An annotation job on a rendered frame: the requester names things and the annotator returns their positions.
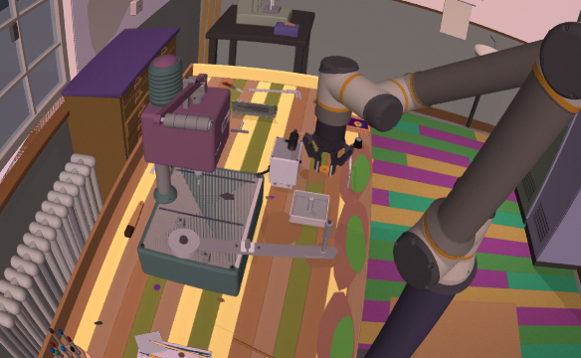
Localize beige table machine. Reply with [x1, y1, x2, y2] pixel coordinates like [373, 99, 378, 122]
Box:
[235, 0, 294, 27]

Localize brown wooden handle tool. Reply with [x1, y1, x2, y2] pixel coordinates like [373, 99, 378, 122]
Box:
[123, 200, 146, 239]

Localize grey tray with post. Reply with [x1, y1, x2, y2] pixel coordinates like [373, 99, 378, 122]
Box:
[289, 189, 331, 228]

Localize white radiator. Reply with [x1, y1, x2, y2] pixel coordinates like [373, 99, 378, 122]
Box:
[0, 152, 104, 358]

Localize purple feed lever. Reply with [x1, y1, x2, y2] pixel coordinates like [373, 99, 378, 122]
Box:
[152, 73, 209, 126]

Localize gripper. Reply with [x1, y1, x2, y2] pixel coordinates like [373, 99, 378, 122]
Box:
[302, 112, 355, 176]

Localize grey purple machine cabinet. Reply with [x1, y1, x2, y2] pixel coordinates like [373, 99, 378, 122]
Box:
[513, 74, 581, 269]

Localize white wall paper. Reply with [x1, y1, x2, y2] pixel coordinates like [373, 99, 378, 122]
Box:
[439, 0, 477, 41]

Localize grey cylinder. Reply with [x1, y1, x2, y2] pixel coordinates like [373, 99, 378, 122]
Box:
[162, 112, 213, 132]

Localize white round stool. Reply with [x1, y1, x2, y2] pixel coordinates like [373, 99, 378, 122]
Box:
[467, 43, 499, 129]

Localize striped multicolour rug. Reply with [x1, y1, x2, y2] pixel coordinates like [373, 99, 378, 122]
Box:
[358, 111, 581, 358]

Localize coloured pens holder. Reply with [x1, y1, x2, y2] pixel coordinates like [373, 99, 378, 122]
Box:
[45, 326, 92, 358]

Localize grey steel ruler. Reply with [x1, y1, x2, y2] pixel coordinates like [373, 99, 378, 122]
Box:
[248, 88, 302, 99]

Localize small purple mat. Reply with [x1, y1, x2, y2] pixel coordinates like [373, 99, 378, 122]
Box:
[345, 116, 371, 132]

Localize window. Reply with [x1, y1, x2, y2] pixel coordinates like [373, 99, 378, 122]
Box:
[0, 0, 71, 200]

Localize grey jig handle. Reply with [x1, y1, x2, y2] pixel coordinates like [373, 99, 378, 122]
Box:
[322, 218, 335, 254]

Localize dark table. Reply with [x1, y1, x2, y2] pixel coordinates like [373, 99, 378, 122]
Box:
[204, 4, 316, 75]

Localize purple box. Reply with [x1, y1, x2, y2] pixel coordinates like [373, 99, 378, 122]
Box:
[273, 20, 300, 38]

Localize white control box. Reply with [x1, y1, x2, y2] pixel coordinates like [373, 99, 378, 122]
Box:
[269, 136, 303, 190]

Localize wooden plank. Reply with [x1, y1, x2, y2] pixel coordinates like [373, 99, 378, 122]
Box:
[198, 0, 222, 65]

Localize white paper sheets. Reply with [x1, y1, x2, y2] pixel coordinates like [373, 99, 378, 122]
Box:
[134, 330, 213, 358]

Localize grey swing-out jig arm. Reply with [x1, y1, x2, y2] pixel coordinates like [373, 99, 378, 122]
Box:
[167, 227, 340, 262]

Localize purple and green drill press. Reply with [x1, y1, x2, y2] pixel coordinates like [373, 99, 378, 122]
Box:
[136, 53, 267, 298]

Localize purple topped wooden cabinet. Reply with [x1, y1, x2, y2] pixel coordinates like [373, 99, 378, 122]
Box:
[61, 27, 181, 200]

